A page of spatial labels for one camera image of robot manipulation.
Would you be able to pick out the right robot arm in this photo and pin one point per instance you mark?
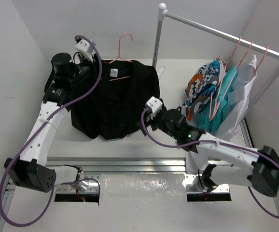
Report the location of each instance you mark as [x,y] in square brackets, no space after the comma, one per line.
[223,162]

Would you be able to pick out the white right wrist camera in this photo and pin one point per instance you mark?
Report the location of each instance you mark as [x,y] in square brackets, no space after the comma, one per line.
[154,104]

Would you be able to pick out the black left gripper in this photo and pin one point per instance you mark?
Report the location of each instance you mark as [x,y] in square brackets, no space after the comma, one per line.
[87,68]

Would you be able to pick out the black shirt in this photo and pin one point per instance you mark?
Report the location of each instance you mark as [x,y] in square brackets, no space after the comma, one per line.
[113,109]

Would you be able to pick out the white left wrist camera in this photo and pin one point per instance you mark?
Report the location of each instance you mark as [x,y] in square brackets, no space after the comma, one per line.
[85,48]

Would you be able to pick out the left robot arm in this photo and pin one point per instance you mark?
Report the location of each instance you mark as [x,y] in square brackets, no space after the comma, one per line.
[28,168]

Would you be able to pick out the aluminium rail frame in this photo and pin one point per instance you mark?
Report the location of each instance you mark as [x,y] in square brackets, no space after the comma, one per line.
[132,184]

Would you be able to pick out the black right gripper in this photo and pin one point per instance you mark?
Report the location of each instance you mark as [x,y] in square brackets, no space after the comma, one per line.
[151,122]

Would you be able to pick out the white shirt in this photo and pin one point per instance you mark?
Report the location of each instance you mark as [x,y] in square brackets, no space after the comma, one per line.
[234,106]

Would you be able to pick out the pink wire hanger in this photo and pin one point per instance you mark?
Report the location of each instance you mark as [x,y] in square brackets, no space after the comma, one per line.
[233,76]
[264,55]
[119,56]
[212,111]

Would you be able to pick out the colourful patterned shirt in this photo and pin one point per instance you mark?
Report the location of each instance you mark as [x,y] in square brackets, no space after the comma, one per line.
[202,87]

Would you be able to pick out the white clothes rack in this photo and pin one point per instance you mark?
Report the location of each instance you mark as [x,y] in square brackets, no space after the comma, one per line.
[163,13]

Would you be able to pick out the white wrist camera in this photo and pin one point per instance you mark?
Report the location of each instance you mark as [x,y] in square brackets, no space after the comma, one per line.
[154,104]
[85,48]

